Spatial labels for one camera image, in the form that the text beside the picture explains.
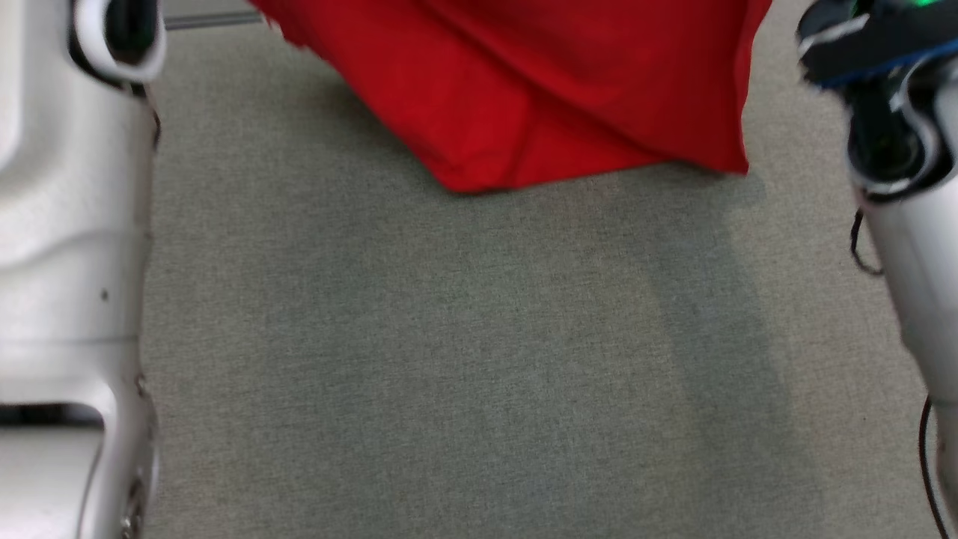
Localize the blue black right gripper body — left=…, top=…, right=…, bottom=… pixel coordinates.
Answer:
left=795, top=0, right=958, bottom=91

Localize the right black cable, teal plug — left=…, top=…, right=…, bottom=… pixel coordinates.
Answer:
left=849, top=210, right=945, bottom=539

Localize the red jersey with white stripes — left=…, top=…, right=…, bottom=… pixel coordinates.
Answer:
left=247, top=0, right=773, bottom=194

